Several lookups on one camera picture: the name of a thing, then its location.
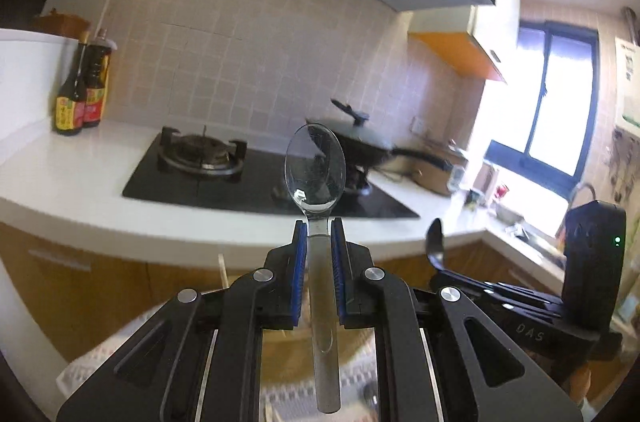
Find metal sink faucet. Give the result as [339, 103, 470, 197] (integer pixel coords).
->
[570, 182, 598, 209]

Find orange bottomed wall cabinet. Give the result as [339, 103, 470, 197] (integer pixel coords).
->
[407, 0, 521, 83]

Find steel kitchen sink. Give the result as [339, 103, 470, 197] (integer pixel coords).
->
[500, 207, 568, 268]

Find dark framed window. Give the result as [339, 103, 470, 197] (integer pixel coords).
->
[485, 20, 601, 198]

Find clear plastic spoon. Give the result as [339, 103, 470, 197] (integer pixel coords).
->
[284, 122, 347, 414]

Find tall soy sauce bottle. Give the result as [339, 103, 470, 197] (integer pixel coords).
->
[55, 31, 90, 136]

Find wall paper sheet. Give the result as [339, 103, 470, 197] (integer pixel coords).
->
[614, 36, 640, 133]

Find red label sauce bottle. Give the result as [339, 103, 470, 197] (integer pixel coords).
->
[82, 28, 117, 128]

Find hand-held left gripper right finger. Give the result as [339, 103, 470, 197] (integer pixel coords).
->
[330, 217, 586, 422]

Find black wok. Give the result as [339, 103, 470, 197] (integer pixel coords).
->
[340, 133, 453, 174]

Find wooden base cabinets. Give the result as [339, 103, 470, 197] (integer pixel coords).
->
[0, 222, 568, 363]

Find beige rice cooker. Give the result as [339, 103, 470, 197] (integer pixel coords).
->
[412, 142, 468, 198]

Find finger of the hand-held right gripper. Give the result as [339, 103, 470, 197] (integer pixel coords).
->
[430, 269, 563, 310]

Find striped woven tablecloth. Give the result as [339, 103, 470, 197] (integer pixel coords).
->
[55, 307, 381, 422]

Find black gas stove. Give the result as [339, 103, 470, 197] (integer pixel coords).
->
[121, 126, 421, 220]

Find brown wicker basket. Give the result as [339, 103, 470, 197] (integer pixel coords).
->
[30, 8, 91, 39]

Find white electric kettle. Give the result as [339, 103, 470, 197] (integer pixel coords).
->
[477, 161, 501, 203]

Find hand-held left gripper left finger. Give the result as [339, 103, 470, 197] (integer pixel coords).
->
[55, 221, 308, 422]

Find smoky plastic spoon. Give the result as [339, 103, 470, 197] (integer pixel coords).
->
[425, 218, 446, 271]

